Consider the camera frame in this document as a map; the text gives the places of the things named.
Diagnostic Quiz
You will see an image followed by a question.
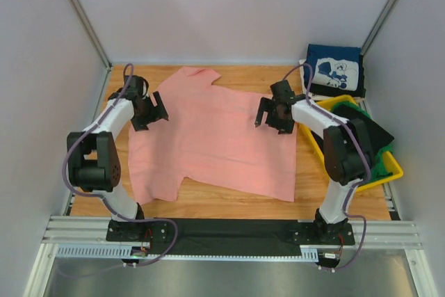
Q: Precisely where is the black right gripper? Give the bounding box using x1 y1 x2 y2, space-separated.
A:
254 97 293 135

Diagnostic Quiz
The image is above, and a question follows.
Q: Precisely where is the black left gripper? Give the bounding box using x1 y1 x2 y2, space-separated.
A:
131 93 168 133

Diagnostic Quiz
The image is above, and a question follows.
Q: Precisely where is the pink t shirt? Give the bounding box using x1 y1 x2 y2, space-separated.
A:
128 67 296 204

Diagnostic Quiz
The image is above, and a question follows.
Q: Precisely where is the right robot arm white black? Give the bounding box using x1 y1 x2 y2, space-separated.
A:
254 80 374 244

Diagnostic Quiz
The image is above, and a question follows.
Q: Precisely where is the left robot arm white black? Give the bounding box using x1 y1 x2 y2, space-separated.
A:
62 75 168 242

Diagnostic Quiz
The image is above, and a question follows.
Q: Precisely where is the black folded shirt in stack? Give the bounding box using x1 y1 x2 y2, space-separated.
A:
306 56 366 97

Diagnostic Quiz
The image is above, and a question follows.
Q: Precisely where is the white folded t shirt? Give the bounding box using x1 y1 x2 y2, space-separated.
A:
299 59 333 102

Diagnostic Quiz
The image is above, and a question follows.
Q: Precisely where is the yellow plastic bin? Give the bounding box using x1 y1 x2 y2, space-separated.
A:
318 95 403 192

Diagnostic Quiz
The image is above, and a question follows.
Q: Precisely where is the navy printed folded t shirt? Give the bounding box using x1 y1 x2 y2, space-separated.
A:
305 44 363 95

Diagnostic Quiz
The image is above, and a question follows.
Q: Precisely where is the black folded t shirt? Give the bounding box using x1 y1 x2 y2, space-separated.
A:
332 102 394 154

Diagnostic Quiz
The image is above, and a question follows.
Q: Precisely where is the green t shirt in bin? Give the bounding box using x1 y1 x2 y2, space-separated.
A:
332 101 393 182

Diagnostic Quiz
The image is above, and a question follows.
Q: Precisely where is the grey slotted cable duct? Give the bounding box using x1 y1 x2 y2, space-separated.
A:
54 244 318 263

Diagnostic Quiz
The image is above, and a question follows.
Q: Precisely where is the aluminium frame rail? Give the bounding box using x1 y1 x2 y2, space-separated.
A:
42 216 423 250

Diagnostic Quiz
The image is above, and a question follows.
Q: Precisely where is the aluminium corner post left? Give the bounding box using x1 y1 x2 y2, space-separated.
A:
68 0 112 70

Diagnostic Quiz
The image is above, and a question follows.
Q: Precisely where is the aluminium corner post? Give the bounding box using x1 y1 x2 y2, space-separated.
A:
361 0 399 57
68 0 112 70

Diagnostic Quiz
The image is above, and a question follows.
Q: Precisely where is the aluminium corner post right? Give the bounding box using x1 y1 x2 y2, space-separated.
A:
361 0 399 57

